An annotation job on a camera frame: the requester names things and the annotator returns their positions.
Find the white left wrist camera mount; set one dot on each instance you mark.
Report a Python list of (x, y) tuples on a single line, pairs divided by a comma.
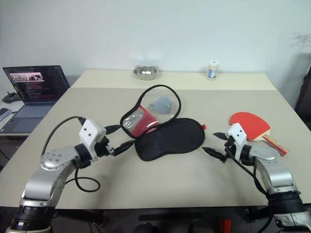
[(91, 132)]

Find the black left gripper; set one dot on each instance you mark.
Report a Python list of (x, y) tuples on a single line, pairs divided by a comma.
[(103, 149)]

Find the orange plastic part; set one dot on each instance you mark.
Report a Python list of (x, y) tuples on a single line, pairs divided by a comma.
[(225, 225)]

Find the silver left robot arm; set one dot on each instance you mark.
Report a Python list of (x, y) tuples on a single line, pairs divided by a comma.
[(46, 174)]

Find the red table tennis paddle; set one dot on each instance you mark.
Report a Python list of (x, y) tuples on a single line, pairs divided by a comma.
[(252, 123)]

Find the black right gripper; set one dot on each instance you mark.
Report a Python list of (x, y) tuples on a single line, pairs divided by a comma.
[(230, 148)]

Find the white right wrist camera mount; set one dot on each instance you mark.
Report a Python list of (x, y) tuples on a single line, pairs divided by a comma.
[(239, 136)]

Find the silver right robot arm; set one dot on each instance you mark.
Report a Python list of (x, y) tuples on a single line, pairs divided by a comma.
[(277, 170)]

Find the black game controller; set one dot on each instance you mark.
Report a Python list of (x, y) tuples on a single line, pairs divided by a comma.
[(10, 97)]

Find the dark grey rounded device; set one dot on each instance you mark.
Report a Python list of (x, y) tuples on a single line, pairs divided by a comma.
[(3, 111)]

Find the black red paddle case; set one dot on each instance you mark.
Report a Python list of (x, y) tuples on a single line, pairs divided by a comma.
[(170, 138)]

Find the stainless steel bowl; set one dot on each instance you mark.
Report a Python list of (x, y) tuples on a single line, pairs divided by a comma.
[(145, 72)]

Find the black office chair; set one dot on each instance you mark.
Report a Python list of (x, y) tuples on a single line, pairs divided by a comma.
[(303, 92)]

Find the black table frame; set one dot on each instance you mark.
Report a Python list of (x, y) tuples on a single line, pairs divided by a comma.
[(170, 216)]

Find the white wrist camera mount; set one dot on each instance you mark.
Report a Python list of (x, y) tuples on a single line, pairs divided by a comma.
[(239, 136), (91, 132)]

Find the large dark rounded shape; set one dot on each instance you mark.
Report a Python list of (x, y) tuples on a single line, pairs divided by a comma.
[(198, 227)]

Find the small white bottle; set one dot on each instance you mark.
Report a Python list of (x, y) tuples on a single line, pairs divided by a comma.
[(213, 70)]

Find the open blue laptop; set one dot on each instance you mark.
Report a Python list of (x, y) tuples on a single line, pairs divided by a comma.
[(36, 85)]

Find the grey cleaning sponge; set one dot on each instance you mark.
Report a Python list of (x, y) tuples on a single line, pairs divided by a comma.
[(160, 104)]

